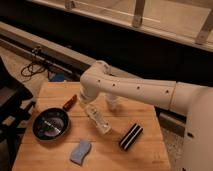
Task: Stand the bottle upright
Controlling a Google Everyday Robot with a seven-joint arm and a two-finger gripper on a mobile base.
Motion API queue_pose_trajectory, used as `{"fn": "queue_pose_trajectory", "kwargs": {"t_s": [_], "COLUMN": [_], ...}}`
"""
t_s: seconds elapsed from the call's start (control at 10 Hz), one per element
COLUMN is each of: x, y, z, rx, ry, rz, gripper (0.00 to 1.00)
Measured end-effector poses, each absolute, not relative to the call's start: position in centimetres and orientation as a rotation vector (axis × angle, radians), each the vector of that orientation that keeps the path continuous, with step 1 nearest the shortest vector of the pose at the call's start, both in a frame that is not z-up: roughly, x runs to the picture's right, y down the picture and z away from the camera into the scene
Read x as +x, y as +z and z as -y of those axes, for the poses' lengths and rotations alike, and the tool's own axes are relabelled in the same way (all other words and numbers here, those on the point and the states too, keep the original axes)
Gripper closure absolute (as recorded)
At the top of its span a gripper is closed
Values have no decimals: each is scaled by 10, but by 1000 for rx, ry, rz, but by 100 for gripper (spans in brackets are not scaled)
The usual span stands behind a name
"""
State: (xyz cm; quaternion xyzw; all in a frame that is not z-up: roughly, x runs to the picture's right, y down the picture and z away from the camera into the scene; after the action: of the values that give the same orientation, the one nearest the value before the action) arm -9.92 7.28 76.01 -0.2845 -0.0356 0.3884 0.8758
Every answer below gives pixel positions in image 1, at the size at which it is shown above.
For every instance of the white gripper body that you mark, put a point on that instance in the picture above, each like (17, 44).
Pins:
(83, 100)

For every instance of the blue sponge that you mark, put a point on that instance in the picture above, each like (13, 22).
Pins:
(80, 151)

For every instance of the clear plastic bottle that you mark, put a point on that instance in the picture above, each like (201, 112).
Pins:
(95, 115)

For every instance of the black chair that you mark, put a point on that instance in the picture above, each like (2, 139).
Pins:
(12, 94)

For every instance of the translucent plastic cup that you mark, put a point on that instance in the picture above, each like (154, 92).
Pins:
(112, 102)

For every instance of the black white striped block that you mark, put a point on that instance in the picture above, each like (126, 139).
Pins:
(130, 137)

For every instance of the blue object behind table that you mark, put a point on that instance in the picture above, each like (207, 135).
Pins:
(57, 78)

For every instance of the metal floor rail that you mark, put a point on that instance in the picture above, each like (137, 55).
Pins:
(58, 52)

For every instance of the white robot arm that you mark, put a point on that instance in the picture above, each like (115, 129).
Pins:
(193, 101)

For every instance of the black frying pan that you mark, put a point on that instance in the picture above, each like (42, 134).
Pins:
(53, 122)

